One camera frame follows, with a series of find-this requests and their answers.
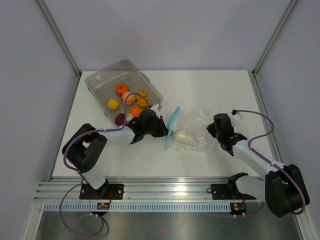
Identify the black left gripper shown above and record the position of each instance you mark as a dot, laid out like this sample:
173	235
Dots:
162	131

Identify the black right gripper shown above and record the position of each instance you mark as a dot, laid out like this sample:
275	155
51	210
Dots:
210	128

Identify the white fake daikon radish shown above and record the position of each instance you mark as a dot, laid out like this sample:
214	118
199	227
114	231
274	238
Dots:
186	138

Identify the clear zip top bag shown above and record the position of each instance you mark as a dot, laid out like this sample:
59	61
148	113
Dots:
193	122

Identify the orange fake orange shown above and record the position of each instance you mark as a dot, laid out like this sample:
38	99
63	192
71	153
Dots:
135	111

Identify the yellow-orange fake pretzel cluster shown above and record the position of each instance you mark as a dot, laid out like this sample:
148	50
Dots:
142	99

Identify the purple fake fruit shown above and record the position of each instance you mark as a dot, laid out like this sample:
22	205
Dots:
120	119

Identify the pink fake peach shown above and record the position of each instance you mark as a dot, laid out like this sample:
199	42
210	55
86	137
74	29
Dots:
127	98

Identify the yellow fake pear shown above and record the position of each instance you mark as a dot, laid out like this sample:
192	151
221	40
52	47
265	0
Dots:
113	104

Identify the red-orange fake pepper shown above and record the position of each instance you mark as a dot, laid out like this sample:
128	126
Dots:
121	88

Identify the clear grey plastic container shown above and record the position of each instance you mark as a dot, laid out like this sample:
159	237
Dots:
102	86

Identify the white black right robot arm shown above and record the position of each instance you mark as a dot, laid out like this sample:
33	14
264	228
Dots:
281	187

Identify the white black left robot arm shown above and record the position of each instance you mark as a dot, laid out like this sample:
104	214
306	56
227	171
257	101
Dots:
83	150

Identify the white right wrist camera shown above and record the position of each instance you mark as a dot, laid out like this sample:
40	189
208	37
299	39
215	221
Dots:
236	118

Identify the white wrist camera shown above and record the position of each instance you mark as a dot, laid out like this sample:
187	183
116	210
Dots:
236	118
155	108

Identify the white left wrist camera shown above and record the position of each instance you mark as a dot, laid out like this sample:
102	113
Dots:
155	108

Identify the black right mount plate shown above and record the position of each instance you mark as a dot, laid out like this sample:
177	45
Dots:
227	191

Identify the black mount plate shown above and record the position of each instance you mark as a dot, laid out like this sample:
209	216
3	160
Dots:
227	191
110	191

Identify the black left mount plate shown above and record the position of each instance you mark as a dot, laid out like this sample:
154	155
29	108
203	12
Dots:
110	191

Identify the white slotted cable duct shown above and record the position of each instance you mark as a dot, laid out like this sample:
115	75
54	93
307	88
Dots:
148	207

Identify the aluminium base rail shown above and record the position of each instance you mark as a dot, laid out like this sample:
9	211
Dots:
139	189

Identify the right aluminium frame post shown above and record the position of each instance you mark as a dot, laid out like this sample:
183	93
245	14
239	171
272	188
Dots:
275	35

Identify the aluminium frame post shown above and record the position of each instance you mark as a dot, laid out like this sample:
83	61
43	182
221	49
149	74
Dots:
275	35
58	36

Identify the left aluminium frame post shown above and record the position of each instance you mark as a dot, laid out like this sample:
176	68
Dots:
58	36

